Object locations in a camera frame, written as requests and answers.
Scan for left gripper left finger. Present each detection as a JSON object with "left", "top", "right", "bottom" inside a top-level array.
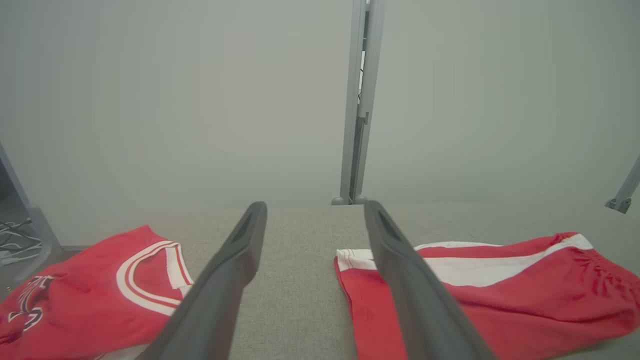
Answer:
[{"left": 135, "top": 201, "right": 268, "bottom": 360}]

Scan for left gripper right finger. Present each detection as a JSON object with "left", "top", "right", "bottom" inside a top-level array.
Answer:
[{"left": 363, "top": 200, "right": 496, "bottom": 360}]

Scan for red shorts with white stripes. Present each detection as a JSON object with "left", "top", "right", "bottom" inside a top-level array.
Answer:
[{"left": 334, "top": 232, "right": 640, "bottom": 360}]

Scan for red Bulls basketball jersey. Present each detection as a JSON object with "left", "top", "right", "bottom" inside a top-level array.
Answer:
[{"left": 0, "top": 225, "right": 195, "bottom": 360}]

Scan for blurred grey frame leg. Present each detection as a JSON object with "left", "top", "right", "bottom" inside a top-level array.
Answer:
[{"left": 0, "top": 141, "right": 63, "bottom": 288}]

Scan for loose cables on floor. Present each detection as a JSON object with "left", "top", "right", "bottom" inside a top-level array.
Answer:
[{"left": 0, "top": 218, "right": 43, "bottom": 266}]

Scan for grey metal partition post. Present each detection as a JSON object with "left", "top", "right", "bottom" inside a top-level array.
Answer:
[{"left": 330, "top": 0, "right": 387, "bottom": 206}]

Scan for slanted grey metal frame leg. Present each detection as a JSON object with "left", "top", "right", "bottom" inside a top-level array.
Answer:
[{"left": 604, "top": 154, "right": 640, "bottom": 215}]

